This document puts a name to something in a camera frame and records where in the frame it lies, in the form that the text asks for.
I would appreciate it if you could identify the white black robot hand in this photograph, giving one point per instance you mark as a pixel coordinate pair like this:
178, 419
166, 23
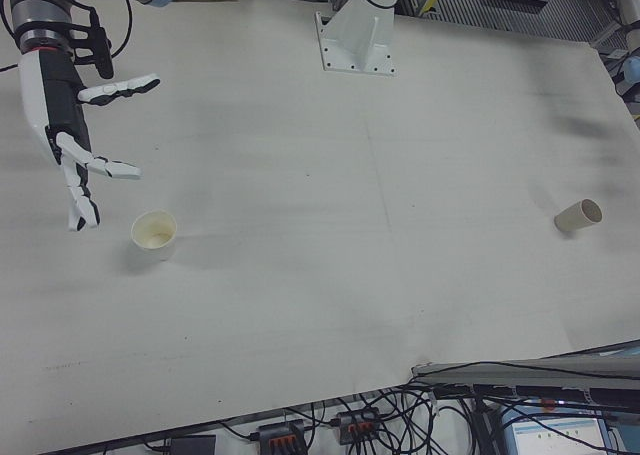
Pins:
60, 105

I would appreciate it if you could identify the wide white paper cup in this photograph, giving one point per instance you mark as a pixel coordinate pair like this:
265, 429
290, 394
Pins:
155, 249

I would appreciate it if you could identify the narrow beige paper cup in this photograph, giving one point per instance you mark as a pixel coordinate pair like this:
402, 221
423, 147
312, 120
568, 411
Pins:
574, 219

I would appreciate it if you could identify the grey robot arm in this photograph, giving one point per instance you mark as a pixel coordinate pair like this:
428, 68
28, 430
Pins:
634, 71
40, 10

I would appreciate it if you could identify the black power adapter box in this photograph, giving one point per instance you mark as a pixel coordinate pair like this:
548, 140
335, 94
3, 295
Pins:
191, 446

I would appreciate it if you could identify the black orange power strip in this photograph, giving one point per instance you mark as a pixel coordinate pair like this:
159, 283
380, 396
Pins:
281, 432
357, 422

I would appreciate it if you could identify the grey ribbed floor panel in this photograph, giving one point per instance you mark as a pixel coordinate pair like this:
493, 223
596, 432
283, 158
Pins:
500, 17

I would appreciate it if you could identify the computer monitor screen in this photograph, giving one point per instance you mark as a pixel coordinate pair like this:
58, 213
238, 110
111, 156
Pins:
555, 432

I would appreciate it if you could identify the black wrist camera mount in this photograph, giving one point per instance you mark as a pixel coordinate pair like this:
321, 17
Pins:
98, 45

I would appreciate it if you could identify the white metal pedestal base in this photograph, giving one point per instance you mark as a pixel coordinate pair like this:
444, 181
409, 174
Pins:
355, 42

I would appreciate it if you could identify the aluminium frame beam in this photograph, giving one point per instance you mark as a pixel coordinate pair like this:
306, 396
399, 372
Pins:
525, 375

